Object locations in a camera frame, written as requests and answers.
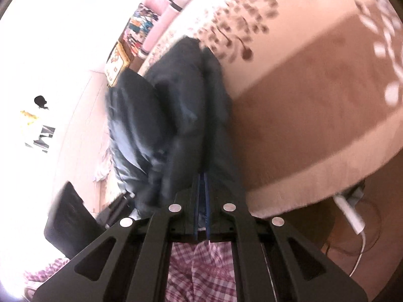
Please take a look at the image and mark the pink checked trousers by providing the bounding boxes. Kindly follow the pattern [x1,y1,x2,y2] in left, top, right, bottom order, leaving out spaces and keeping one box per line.
[23,242,236,302]

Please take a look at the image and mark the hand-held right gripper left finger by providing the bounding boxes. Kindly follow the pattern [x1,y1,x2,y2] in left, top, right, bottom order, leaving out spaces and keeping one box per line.
[33,174,202,302]

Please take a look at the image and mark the wall decoration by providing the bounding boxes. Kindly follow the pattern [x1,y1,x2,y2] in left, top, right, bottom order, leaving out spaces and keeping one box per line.
[20,95,58,154]

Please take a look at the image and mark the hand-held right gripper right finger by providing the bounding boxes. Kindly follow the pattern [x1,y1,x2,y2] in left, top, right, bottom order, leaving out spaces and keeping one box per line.
[203,173,367,302]

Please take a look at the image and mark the pink pillow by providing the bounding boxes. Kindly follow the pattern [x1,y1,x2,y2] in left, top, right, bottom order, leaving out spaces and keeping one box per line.
[142,0,192,55]

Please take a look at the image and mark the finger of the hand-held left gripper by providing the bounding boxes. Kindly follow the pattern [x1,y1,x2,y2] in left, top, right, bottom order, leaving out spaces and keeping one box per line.
[96,193,137,230]

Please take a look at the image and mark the brown cushion with yellow print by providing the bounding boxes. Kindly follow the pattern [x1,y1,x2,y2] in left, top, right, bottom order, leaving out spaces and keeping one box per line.
[105,42,132,88]

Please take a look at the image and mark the beige floral bed blanket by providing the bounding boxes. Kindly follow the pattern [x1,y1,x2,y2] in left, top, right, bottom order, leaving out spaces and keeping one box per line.
[139,0,403,221]

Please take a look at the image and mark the colourful printed cushion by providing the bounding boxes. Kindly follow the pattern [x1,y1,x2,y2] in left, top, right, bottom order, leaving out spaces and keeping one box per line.
[125,3,158,58]

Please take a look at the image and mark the white power strip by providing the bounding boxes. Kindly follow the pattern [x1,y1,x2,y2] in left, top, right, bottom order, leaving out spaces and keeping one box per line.
[334,195,366,235]

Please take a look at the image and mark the dark blue garment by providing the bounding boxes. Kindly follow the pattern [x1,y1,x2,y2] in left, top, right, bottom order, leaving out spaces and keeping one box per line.
[105,36,248,246]

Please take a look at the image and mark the white cable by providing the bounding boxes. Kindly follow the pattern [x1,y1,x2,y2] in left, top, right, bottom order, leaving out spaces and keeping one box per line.
[348,229,368,278]

